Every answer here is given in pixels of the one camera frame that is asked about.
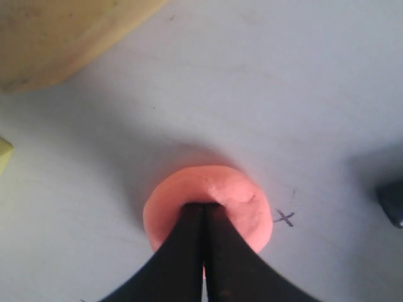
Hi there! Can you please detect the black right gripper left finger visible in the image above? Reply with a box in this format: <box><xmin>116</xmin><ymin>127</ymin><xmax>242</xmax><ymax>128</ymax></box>
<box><xmin>103</xmin><ymin>203</ymin><xmax>204</xmax><ymax>302</ymax></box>

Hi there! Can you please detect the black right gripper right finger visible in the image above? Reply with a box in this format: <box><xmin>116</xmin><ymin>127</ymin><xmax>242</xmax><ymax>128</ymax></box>
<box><xmin>203</xmin><ymin>203</ymin><xmax>316</xmax><ymax>302</ymax></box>

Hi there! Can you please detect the orange pink toy piece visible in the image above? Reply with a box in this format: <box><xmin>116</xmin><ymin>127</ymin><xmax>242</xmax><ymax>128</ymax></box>
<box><xmin>143</xmin><ymin>165</ymin><xmax>273</xmax><ymax>254</ymax></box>

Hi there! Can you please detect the black marker pen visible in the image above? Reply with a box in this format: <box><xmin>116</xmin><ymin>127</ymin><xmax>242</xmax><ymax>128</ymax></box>
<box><xmin>375</xmin><ymin>179</ymin><xmax>403</xmax><ymax>229</ymax></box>

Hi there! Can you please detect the yellow foam cube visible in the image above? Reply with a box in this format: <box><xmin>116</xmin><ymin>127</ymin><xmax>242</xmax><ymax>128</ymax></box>
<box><xmin>0</xmin><ymin>138</ymin><xmax>14</xmax><ymax>174</ymax></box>

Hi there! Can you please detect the wooden block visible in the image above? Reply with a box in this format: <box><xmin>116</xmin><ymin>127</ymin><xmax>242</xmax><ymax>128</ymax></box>
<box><xmin>1</xmin><ymin>0</ymin><xmax>165</xmax><ymax>93</ymax></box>

